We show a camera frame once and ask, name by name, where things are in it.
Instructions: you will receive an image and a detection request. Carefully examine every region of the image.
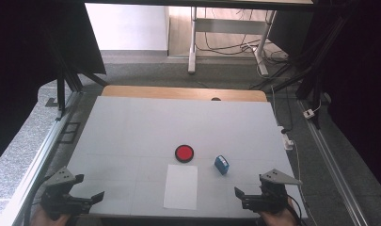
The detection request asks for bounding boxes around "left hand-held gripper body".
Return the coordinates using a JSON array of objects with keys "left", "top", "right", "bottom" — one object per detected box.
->
[{"left": 40, "top": 166, "right": 95, "bottom": 220}]

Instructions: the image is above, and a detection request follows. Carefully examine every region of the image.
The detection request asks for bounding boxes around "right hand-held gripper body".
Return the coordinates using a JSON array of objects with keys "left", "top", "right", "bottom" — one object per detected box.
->
[{"left": 241, "top": 169, "right": 303, "bottom": 215}]

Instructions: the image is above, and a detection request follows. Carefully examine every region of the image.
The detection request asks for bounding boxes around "blue stamp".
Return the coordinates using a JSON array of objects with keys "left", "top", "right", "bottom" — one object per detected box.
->
[{"left": 214, "top": 154, "right": 230, "bottom": 176}]

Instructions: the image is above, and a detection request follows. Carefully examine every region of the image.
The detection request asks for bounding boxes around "white paper sheet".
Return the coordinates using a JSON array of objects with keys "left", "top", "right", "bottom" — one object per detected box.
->
[{"left": 163, "top": 164, "right": 198, "bottom": 211}]

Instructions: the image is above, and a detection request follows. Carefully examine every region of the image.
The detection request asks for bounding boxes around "red round ink pad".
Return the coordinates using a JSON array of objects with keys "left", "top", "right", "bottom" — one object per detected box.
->
[{"left": 174, "top": 144, "right": 195, "bottom": 164}]

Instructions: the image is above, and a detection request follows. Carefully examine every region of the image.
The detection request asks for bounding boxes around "person's right hand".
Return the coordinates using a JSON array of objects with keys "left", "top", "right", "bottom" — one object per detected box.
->
[{"left": 257, "top": 198, "right": 300, "bottom": 226}]

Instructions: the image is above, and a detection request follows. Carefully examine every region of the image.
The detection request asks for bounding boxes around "person's left hand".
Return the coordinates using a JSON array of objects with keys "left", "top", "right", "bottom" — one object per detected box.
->
[{"left": 30, "top": 203, "right": 70, "bottom": 226}]

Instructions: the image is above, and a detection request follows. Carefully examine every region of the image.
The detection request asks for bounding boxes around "white power strip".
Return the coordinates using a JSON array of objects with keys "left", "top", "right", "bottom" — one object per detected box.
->
[{"left": 277, "top": 125, "right": 295, "bottom": 152}]

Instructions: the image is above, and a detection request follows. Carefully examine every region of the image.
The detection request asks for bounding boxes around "white table mat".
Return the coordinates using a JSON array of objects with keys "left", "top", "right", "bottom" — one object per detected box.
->
[{"left": 66, "top": 95, "right": 309, "bottom": 219}]

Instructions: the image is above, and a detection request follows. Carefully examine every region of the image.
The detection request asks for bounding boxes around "wooden table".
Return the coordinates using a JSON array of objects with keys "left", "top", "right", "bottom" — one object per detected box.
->
[{"left": 101, "top": 85, "right": 268, "bottom": 103}]

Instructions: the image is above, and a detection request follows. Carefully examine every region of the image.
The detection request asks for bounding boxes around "black curtain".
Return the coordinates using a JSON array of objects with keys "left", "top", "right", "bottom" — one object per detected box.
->
[
  {"left": 267, "top": 0, "right": 381, "bottom": 197},
  {"left": 0, "top": 0, "right": 107, "bottom": 169}
]

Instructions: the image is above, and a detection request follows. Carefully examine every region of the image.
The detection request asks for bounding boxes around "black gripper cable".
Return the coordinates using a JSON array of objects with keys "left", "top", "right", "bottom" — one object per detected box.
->
[
  {"left": 23, "top": 175, "right": 55, "bottom": 226},
  {"left": 285, "top": 193, "right": 309, "bottom": 226}
]

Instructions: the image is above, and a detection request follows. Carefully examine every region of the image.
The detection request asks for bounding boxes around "thin white cable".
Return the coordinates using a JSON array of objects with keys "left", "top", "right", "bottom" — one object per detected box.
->
[{"left": 290, "top": 147, "right": 312, "bottom": 219}]

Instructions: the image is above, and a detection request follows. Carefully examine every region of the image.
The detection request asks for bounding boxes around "aluminium floor rail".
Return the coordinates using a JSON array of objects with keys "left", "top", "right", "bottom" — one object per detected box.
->
[
  {"left": 296, "top": 99, "right": 372, "bottom": 226},
  {"left": 0, "top": 90, "right": 83, "bottom": 226}
]

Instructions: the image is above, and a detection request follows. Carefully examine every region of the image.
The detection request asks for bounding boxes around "black frame strut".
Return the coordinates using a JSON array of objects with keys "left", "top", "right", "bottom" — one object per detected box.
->
[
  {"left": 41, "top": 27, "right": 108, "bottom": 122},
  {"left": 248, "top": 0, "right": 356, "bottom": 130}
]

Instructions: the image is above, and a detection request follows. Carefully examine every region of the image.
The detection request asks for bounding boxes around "black cable bundle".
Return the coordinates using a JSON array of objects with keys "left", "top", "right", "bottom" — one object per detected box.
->
[{"left": 195, "top": 8, "right": 290, "bottom": 65}]

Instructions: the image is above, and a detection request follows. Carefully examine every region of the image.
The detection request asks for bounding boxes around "grey metal desk frame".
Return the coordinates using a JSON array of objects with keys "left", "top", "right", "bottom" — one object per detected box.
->
[{"left": 187, "top": 6, "right": 278, "bottom": 77}]

